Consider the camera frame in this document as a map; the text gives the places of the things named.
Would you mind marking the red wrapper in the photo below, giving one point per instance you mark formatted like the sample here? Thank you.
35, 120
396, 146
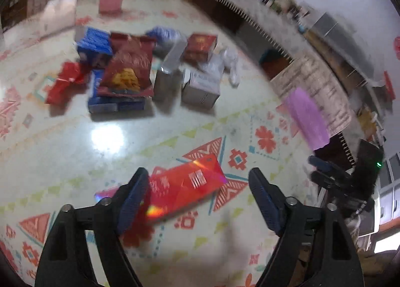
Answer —
65, 82

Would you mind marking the grey carton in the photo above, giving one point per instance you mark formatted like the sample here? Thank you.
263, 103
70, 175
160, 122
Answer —
167, 85

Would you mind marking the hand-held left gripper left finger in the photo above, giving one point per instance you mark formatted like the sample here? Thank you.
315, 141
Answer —
134, 202

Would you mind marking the clear plastic bag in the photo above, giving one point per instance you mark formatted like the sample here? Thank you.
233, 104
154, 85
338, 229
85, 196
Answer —
228, 61

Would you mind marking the dark wooden sideboard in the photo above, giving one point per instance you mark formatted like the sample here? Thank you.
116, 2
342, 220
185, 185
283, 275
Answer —
218, 11

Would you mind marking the dark red box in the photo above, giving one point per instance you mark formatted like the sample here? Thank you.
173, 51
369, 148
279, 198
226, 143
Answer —
200, 46

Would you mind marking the shiny red box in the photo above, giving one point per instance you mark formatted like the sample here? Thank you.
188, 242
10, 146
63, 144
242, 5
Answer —
187, 187

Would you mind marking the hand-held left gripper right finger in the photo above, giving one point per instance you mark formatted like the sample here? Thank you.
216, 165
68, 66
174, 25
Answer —
265, 202

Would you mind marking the white cardboard box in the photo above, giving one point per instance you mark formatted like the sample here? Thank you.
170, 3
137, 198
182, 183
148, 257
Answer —
200, 90

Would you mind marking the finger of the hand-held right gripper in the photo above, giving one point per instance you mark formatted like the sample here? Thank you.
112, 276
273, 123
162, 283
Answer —
325, 180
322, 163

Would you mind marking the pink cloth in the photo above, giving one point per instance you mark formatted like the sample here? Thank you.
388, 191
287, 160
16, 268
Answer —
307, 121

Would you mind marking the red snack bag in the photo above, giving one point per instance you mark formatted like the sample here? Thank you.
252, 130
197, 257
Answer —
129, 61

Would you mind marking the white tissue pack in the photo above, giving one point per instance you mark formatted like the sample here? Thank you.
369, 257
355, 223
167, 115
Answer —
59, 15

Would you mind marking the blue plastic bag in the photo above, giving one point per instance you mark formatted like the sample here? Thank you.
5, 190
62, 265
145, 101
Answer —
162, 33

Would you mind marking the woven chair with pink cloth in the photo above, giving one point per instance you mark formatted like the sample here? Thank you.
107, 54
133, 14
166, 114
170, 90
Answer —
312, 86

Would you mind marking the flat blue box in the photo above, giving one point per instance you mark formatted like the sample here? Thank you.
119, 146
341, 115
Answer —
109, 105

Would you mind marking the clear plastic box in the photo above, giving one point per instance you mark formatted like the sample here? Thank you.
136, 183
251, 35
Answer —
175, 54

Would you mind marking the small blue box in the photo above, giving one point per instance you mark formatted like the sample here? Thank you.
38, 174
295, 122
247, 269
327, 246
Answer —
93, 44

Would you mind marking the white lace table runner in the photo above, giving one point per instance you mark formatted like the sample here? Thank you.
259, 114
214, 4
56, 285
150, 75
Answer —
250, 8

